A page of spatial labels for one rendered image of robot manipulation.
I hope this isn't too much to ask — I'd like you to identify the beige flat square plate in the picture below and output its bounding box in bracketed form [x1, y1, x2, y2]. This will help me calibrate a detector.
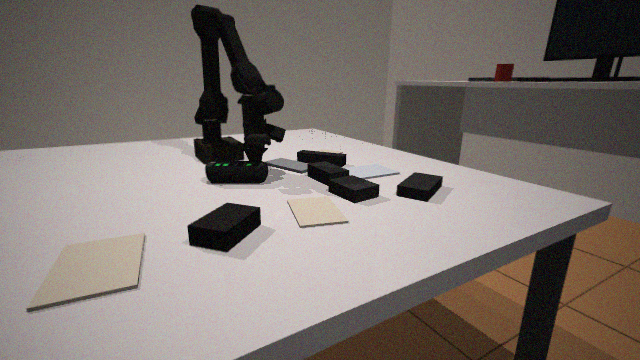
[26, 233, 145, 312]

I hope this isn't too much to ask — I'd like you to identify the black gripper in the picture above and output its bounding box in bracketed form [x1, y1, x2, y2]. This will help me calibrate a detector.
[243, 116, 271, 161]

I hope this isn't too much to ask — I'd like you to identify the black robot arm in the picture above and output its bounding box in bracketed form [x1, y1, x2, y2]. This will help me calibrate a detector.
[191, 4, 286, 144]

